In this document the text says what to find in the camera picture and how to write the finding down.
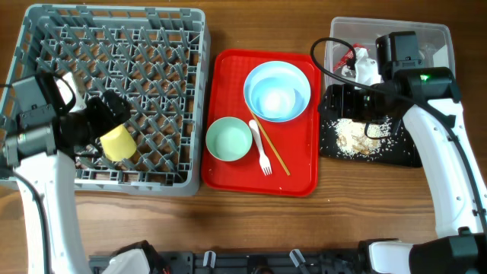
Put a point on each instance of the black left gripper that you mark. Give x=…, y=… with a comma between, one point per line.
x=99, y=109

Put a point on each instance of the yellow plastic cup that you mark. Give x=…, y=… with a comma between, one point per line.
x=118, y=144

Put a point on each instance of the white plastic fork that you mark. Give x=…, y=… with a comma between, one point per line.
x=263, y=159

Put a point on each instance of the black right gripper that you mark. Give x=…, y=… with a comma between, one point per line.
x=343, y=108

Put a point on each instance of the grey plastic dishwasher rack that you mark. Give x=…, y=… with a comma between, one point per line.
x=155, y=58

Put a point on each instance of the white tissue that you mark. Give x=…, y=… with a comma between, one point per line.
x=366, y=70

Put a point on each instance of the red foil wrapper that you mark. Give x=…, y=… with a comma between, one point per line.
x=340, y=55

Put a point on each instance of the light blue plate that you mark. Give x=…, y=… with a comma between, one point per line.
x=275, y=69

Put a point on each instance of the wooden chopstick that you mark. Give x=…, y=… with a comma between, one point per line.
x=262, y=130

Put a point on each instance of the mint green bowl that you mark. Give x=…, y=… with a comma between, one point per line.
x=228, y=139

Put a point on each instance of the black food waste tray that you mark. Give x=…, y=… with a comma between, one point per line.
x=399, y=150

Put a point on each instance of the light blue bowl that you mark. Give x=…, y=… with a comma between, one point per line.
x=277, y=100

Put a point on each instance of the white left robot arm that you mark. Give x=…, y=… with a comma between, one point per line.
x=40, y=152

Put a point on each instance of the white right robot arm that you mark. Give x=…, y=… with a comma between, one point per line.
x=428, y=102

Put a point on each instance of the clear plastic waste bin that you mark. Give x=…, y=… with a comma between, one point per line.
x=434, y=40

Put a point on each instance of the pile of rice and scraps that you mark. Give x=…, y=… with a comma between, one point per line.
x=354, y=140

